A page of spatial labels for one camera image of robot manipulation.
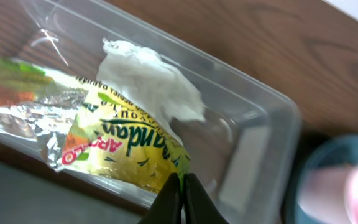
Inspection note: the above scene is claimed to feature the clear plastic waste bin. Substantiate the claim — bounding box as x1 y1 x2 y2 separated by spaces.
0 0 300 224

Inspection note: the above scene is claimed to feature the crumpled white tissue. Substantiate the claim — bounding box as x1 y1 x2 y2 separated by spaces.
96 39 206 123

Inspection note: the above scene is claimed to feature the pink plastic cup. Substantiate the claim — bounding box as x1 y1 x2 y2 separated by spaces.
298 165 358 223

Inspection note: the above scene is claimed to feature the black waste tray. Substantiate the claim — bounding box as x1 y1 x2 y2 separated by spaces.
0 163 140 224

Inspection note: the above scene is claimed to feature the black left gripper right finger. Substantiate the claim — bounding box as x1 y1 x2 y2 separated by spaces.
183 173 228 224

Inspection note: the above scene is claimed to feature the dark blue plate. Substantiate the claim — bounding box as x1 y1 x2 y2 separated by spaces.
282 135 358 224

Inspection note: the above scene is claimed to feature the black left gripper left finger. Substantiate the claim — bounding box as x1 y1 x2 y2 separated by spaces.
138 173 183 224

